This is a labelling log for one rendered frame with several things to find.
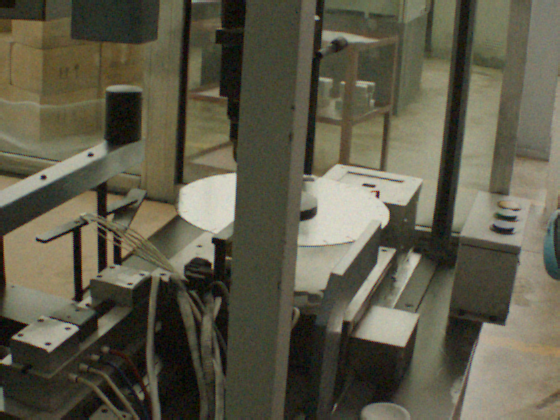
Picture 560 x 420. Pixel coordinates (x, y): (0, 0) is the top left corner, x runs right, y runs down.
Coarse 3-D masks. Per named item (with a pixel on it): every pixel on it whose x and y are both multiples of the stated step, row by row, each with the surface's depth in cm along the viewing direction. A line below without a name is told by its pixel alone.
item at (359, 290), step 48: (240, 0) 103; (192, 288) 114; (336, 288) 95; (384, 288) 140; (336, 336) 99; (384, 336) 120; (192, 384) 117; (288, 384) 119; (336, 384) 118; (384, 384) 120
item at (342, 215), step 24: (192, 192) 134; (216, 192) 135; (312, 192) 138; (336, 192) 139; (360, 192) 140; (192, 216) 124; (216, 216) 125; (312, 216) 128; (336, 216) 128; (360, 216) 129; (384, 216) 130; (312, 240) 118; (336, 240) 119
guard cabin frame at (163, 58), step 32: (160, 0) 176; (320, 0) 165; (512, 0) 152; (160, 32) 179; (320, 32) 168; (512, 32) 153; (160, 64) 181; (512, 64) 155; (160, 96) 183; (512, 96) 157; (160, 128) 185; (512, 128) 159; (0, 160) 204; (32, 160) 200; (160, 160) 188; (512, 160) 161; (160, 192) 190; (416, 224) 174
